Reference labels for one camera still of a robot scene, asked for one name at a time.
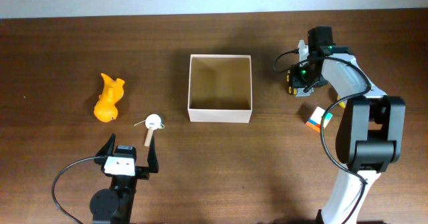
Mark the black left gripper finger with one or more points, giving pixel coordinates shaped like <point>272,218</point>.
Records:
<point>152,158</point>
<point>107,149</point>

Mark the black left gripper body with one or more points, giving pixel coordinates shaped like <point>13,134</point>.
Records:
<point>140,172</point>

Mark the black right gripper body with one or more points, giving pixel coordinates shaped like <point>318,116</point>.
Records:
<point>309,75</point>

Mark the yellow grey toy truck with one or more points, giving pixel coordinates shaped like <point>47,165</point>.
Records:
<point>296,83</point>

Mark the colourful puzzle cube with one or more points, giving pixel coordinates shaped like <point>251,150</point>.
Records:
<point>315,120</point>

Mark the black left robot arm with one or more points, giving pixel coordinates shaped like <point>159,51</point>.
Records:
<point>114,204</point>

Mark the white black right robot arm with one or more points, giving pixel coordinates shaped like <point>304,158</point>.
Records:
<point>370,133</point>

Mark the orange rubber fish toy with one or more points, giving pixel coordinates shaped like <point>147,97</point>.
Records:
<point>105,109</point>

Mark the white wooden paddle toy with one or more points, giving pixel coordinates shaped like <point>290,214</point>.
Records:
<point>152,122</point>

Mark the yellow grey ball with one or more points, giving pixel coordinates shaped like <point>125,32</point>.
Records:
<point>342,104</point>

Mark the pink cardboard box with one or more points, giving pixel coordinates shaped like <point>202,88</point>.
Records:
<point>220,88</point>

